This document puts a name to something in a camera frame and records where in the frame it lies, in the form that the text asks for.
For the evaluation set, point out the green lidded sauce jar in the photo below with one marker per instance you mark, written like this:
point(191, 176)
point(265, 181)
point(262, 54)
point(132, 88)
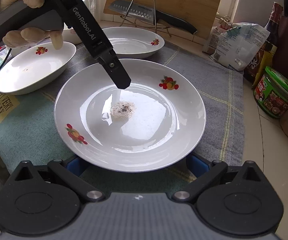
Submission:
point(271, 93)

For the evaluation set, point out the grey and teal checked cloth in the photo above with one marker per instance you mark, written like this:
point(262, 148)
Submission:
point(27, 127)

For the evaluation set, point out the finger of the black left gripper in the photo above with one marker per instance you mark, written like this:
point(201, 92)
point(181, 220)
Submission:
point(114, 68)

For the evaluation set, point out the white plate front left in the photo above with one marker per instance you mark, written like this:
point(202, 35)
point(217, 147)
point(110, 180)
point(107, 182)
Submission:
point(34, 68)

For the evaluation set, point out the dark soy sauce bottle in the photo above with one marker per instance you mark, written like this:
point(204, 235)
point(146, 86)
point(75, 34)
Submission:
point(265, 54)

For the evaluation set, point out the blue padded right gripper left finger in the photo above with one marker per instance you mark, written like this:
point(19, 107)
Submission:
point(67, 172)

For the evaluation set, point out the white plate back centre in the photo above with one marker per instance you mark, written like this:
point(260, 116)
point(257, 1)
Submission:
point(134, 43)

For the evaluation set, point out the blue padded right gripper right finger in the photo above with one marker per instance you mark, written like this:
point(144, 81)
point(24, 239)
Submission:
point(208, 174)

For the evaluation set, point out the cleaver knife with black handle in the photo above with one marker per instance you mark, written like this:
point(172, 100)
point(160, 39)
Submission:
point(164, 17)

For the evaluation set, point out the white plastic food bag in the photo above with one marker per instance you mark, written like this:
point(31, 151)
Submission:
point(236, 46)

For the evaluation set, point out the white plate with fruit print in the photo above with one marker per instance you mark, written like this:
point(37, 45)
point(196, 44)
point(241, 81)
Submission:
point(154, 123)

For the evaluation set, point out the metal wire rack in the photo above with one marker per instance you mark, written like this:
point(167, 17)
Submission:
point(133, 12)

